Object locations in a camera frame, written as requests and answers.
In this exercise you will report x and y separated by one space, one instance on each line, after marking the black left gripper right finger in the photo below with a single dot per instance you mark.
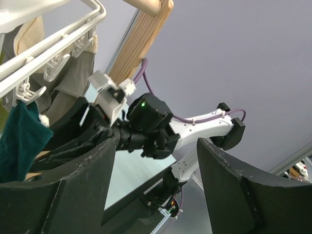
243 199

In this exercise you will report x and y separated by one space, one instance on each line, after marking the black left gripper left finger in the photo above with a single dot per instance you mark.
68 199

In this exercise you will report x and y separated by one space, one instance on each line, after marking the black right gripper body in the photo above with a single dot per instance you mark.
126 137

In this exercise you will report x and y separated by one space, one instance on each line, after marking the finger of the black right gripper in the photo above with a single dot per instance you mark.
69 151
75 122

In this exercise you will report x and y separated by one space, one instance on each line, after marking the green christmas reindeer sock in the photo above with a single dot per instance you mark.
23 138

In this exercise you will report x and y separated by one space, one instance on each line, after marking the white plastic clip hanger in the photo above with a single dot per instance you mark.
16 12

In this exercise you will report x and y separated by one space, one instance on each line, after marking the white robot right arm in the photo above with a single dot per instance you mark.
147 127

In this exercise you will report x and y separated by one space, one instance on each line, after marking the grey beige sock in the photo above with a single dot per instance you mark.
65 76

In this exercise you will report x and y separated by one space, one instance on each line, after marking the olive green plastic bin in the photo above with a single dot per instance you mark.
3 74

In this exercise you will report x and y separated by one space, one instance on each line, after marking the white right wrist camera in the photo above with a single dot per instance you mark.
111 98

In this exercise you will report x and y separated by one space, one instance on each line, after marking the wooden rack frame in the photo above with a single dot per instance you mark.
131 62

